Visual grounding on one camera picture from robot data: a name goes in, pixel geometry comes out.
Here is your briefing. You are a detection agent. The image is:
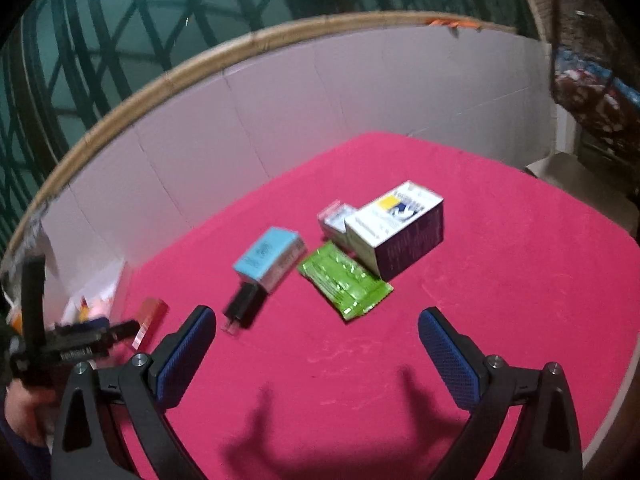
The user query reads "light blue box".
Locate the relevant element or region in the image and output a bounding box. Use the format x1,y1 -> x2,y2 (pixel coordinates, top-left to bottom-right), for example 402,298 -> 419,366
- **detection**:
232,226 -> 307,294

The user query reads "window metal grille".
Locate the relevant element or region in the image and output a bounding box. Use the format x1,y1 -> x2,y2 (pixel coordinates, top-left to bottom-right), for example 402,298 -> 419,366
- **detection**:
0,0 -> 531,241

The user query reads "white backdrop board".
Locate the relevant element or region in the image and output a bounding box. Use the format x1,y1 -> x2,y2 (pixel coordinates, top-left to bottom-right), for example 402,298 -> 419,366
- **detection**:
5,25 -> 557,283

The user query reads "orange tape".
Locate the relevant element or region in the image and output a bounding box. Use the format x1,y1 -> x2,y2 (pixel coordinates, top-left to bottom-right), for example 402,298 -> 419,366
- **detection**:
426,18 -> 482,32

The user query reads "red tablecloth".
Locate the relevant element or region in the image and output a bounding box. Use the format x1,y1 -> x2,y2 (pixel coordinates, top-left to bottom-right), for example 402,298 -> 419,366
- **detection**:
107,131 -> 640,480

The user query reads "black power adapter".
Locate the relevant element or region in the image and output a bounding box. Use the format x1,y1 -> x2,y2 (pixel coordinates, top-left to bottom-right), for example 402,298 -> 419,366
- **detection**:
221,282 -> 267,334

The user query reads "person's left forearm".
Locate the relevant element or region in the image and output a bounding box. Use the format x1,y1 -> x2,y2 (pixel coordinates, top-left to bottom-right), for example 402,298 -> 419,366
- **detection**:
0,417 -> 52,480

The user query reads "purple white box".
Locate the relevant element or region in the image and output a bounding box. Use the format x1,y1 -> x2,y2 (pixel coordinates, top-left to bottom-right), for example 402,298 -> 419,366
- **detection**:
344,180 -> 445,282

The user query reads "patterned cloth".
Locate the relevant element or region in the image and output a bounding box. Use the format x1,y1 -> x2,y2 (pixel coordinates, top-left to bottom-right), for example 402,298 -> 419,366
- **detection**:
550,44 -> 640,147

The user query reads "person's left hand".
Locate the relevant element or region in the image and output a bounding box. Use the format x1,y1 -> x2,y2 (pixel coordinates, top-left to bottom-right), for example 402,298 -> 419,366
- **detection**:
4,379 -> 57,447

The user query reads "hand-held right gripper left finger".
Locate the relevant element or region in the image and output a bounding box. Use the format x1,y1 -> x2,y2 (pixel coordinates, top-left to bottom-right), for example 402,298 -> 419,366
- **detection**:
50,305 -> 217,480

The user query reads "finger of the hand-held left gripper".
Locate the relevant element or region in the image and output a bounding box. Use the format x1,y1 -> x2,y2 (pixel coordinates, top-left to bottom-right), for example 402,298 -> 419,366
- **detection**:
75,316 -> 142,353

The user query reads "small white box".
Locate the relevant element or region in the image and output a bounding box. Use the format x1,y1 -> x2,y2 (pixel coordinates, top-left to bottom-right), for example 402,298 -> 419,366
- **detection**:
317,199 -> 359,252

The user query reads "green packet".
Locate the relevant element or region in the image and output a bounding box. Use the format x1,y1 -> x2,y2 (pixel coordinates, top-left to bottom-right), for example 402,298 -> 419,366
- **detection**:
297,240 -> 394,322

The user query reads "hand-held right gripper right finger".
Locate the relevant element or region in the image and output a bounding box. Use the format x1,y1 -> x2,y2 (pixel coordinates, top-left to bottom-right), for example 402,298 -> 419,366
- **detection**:
418,308 -> 583,480

